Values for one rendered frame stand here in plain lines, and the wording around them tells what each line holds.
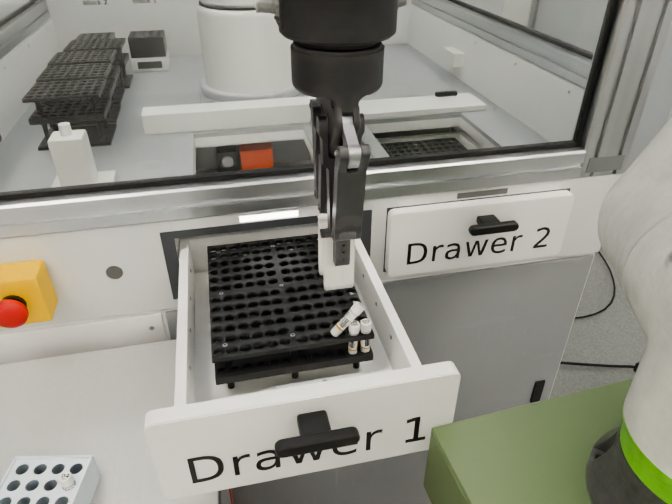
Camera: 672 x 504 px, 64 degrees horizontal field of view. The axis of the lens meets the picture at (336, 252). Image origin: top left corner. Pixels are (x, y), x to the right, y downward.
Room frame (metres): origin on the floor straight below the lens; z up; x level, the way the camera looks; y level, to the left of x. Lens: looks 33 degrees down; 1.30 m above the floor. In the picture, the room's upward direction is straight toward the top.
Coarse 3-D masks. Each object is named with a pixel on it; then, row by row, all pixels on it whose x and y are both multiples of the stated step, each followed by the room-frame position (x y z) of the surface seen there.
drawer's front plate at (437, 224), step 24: (552, 192) 0.73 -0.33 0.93; (408, 216) 0.67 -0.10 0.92; (432, 216) 0.68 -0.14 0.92; (456, 216) 0.69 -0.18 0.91; (504, 216) 0.70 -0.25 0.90; (528, 216) 0.71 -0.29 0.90; (552, 216) 0.72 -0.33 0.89; (408, 240) 0.67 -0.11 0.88; (432, 240) 0.68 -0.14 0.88; (456, 240) 0.69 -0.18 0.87; (480, 240) 0.70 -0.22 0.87; (528, 240) 0.71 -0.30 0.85; (552, 240) 0.72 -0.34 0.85; (408, 264) 0.67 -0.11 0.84; (432, 264) 0.68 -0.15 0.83; (456, 264) 0.69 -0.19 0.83; (480, 264) 0.70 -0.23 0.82
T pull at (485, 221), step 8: (480, 216) 0.69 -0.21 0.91; (488, 216) 0.69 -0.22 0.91; (480, 224) 0.66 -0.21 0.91; (488, 224) 0.66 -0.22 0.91; (496, 224) 0.66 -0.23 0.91; (504, 224) 0.66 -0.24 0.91; (512, 224) 0.67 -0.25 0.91; (472, 232) 0.65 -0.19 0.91; (480, 232) 0.66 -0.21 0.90; (488, 232) 0.66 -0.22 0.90; (496, 232) 0.66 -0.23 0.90
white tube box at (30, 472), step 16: (16, 464) 0.36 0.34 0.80; (32, 464) 0.36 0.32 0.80; (48, 464) 0.36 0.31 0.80; (64, 464) 0.36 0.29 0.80; (80, 464) 0.36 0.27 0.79; (16, 480) 0.34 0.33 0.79; (32, 480) 0.34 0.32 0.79; (48, 480) 0.34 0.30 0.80; (80, 480) 0.34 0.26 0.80; (96, 480) 0.36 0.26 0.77; (0, 496) 0.32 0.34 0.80; (16, 496) 0.32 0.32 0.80; (32, 496) 0.32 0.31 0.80; (48, 496) 0.32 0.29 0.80; (64, 496) 0.32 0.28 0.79; (80, 496) 0.32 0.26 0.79
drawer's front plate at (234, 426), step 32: (320, 384) 0.35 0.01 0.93; (352, 384) 0.35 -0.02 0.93; (384, 384) 0.35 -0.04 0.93; (416, 384) 0.35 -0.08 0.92; (448, 384) 0.36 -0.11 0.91; (160, 416) 0.31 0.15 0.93; (192, 416) 0.31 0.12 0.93; (224, 416) 0.32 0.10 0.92; (256, 416) 0.32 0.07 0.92; (288, 416) 0.33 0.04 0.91; (352, 416) 0.34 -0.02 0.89; (384, 416) 0.35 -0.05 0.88; (416, 416) 0.35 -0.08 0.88; (448, 416) 0.36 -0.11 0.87; (160, 448) 0.30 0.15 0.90; (192, 448) 0.31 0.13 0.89; (224, 448) 0.31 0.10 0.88; (256, 448) 0.32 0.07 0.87; (352, 448) 0.34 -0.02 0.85; (384, 448) 0.35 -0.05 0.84; (416, 448) 0.36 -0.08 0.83; (160, 480) 0.30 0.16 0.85; (224, 480) 0.31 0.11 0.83; (256, 480) 0.32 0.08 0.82
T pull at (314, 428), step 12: (300, 420) 0.32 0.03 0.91; (312, 420) 0.32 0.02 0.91; (324, 420) 0.32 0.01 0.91; (300, 432) 0.31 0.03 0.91; (312, 432) 0.31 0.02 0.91; (324, 432) 0.31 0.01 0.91; (336, 432) 0.31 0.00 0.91; (348, 432) 0.31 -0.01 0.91; (276, 444) 0.30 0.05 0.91; (288, 444) 0.29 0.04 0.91; (300, 444) 0.29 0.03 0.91; (312, 444) 0.30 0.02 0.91; (324, 444) 0.30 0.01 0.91; (336, 444) 0.30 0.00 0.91; (348, 444) 0.30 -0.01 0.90; (288, 456) 0.29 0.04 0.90
